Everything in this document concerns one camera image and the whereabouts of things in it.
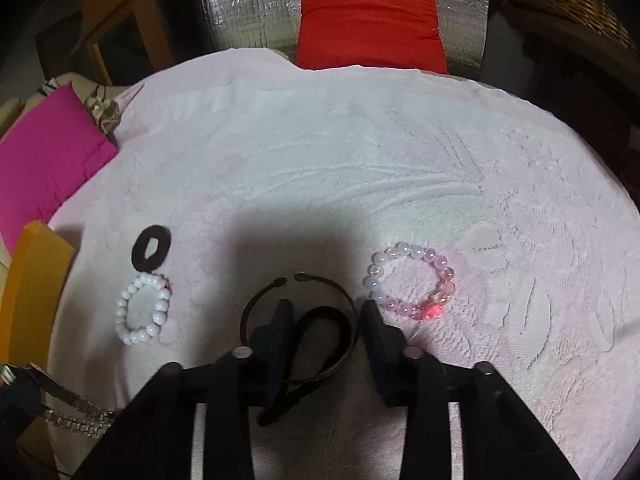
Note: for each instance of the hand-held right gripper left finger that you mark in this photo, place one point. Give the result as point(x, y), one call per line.
point(272, 342)

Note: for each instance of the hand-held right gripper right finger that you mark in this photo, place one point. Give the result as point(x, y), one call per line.
point(374, 342)

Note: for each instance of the dark metal cuff bangle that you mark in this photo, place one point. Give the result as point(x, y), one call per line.
point(351, 340)

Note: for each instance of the orange box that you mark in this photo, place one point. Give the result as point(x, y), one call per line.
point(35, 280)

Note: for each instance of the pale pink textured blanket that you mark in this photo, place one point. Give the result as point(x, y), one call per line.
point(320, 160)

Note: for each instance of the silver metal watch band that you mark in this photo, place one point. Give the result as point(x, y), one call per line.
point(75, 417)

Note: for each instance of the patterned cloth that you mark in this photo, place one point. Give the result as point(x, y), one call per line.
point(102, 110)

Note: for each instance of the magenta pillow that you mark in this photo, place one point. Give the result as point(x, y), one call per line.
point(45, 160)

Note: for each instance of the red pillow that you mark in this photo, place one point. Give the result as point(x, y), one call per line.
point(370, 25)

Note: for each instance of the beige leather sofa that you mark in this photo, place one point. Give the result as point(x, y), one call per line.
point(80, 85)

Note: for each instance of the silver foil insulation sheet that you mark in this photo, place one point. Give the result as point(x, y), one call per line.
point(250, 10)

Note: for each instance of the wooden furniture frame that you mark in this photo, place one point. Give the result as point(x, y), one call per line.
point(147, 30)

